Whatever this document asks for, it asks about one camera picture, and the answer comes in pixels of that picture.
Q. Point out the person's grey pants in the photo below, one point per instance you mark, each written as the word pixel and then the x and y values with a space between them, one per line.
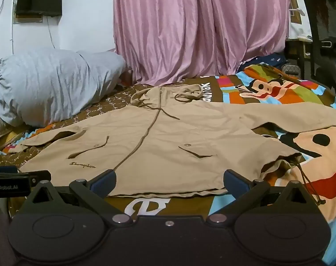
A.
pixel 1 241

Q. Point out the black mesh office chair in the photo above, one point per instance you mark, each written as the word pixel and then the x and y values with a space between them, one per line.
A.
pixel 324 30

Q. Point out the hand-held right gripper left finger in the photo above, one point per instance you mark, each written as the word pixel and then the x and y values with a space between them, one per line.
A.
pixel 104 183

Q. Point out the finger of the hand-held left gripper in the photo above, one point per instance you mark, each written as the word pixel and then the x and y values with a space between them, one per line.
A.
pixel 37 178

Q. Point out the grey duvet bundle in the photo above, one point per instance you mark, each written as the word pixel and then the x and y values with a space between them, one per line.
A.
pixel 51 86

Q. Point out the dark blue bag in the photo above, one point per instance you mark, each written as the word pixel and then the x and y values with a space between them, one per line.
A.
pixel 270 59

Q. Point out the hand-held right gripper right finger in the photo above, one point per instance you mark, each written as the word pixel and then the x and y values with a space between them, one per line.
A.
pixel 232 184

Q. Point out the beige hooded jacket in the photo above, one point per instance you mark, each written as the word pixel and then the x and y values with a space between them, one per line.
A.
pixel 168 133

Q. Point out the pink curtain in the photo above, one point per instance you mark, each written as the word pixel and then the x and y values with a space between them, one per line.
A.
pixel 190 30

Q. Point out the wooden desk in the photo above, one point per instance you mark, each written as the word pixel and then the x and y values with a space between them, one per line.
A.
pixel 300 47

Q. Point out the grey shoe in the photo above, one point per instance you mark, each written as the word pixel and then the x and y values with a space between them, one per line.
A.
pixel 291 70

